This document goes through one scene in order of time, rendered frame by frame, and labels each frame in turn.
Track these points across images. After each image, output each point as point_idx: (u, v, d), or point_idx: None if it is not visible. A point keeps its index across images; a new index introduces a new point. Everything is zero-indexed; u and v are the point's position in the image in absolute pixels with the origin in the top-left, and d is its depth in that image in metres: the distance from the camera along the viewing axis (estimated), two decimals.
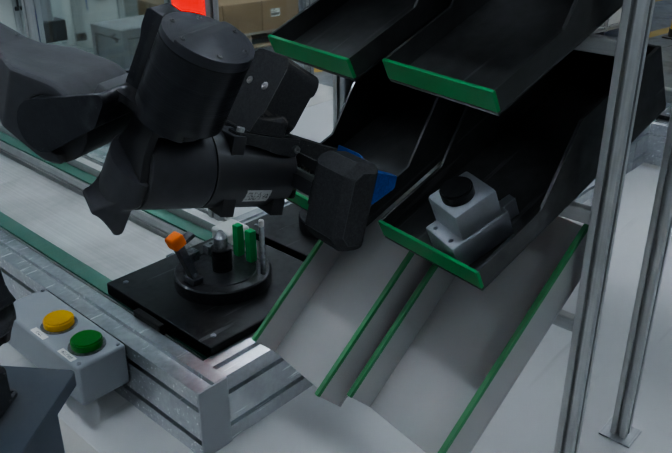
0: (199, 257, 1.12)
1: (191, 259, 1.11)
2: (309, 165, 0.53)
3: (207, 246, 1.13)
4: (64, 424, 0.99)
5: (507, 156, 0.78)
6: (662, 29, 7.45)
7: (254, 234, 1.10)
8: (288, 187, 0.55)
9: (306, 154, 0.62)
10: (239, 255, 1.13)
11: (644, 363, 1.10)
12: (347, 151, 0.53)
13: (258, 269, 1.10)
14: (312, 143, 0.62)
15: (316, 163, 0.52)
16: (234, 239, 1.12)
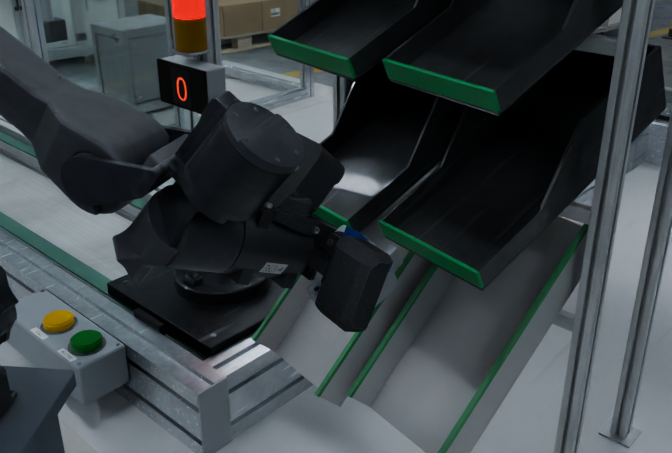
0: None
1: None
2: (317, 241, 0.57)
3: None
4: (64, 424, 0.99)
5: (507, 156, 0.78)
6: (662, 29, 7.45)
7: None
8: (309, 269, 0.57)
9: None
10: None
11: (644, 363, 1.10)
12: (354, 233, 0.57)
13: None
14: (331, 228, 0.64)
15: (324, 240, 0.57)
16: None
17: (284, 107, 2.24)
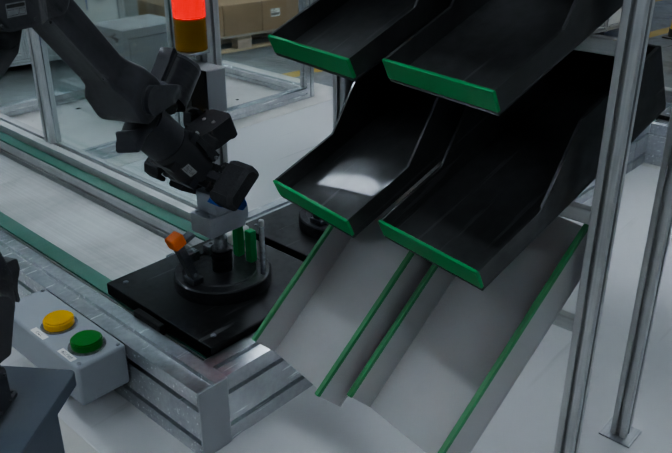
0: (199, 257, 1.12)
1: (191, 259, 1.11)
2: (214, 167, 1.00)
3: (207, 246, 1.13)
4: (64, 424, 0.99)
5: (507, 156, 0.78)
6: (662, 29, 7.45)
7: (254, 234, 1.10)
8: (206, 181, 0.99)
9: None
10: (239, 255, 1.13)
11: (644, 363, 1.10)
12: None
13: (258, 269, 1.10)
14: None
15: (219, 166, 0.99)
16: (234, 239, 1.12)
17: (284, 107, 2.24)
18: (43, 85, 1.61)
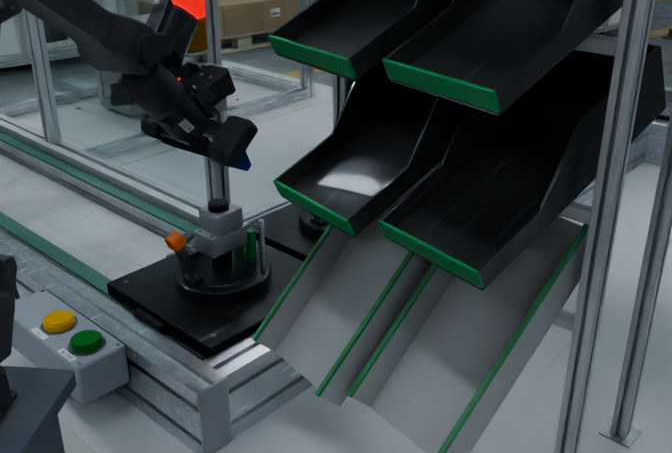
0: (199, 257, 1.12)
1: (191, 259, 1.11)
2: (217, 125, 0.97)
3: None
4: (64, 424, 0.99)
5: (507, 156, 0.78)
6: (662, 29, 7.45)
7: (254, 234, 1.10)
8: (198, 136, 0.97)
9: (201, 141, 1.05)
10: (239, 255, 1.13)
11: (644, 363, 1.10)
12: None
13: (258, 269, 1.10)
14: (207, 137, 1.05)
15: (222, 123, 0.96)
16: None
17: (284, 107, 2.24)
18: (43, 85, 1.61)
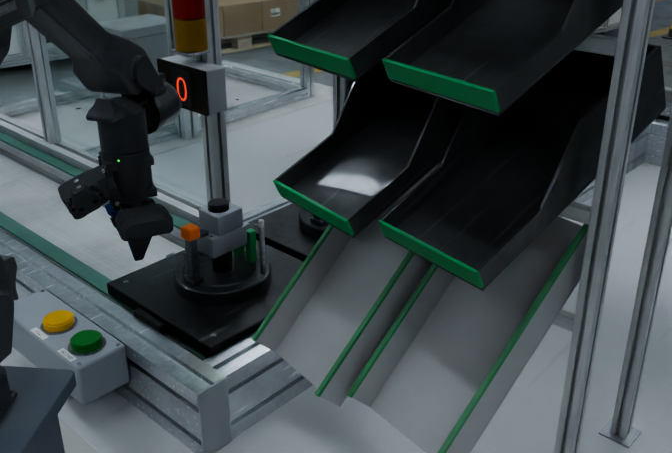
0: (199, 257, 1.12)
1: None
2: None
3: None
4: (64, 424, 0.99)
5: (507, 156, 0.78)
6: (662, 29, 7.45)
7: (254, 234, 1.10)
8: None
9: None
10: (239, 255, 1.13)
11: (644, 363, 1.10)
12: (107, 209, 0.96)
13: (258, 269, 1.10)
14: None
15: None
16: None
17: (284, 107, 2.24)
18: (43, 85, 1.61)
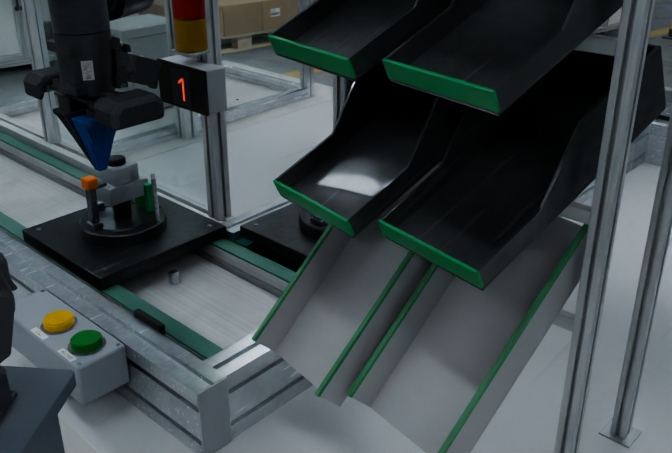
0: (104, 208, 1.28)
1: None
2: None
3: None
4: (64, 424, 0.99)
5: (507, 156, 0.78)
6: (662, 29, 7.45)
7: (151, 187, 1.25)
8: None
9: (95, 137, 0.83)
10: (140, 206, 1.28)
11: (644, 363, 1.10)
12: None
13: (154, 217, 1.25)
14: (104, 138, 0.84)
15: (109, 92, 0.81)
16: None
17: (284, 107, 2.24)
18: None
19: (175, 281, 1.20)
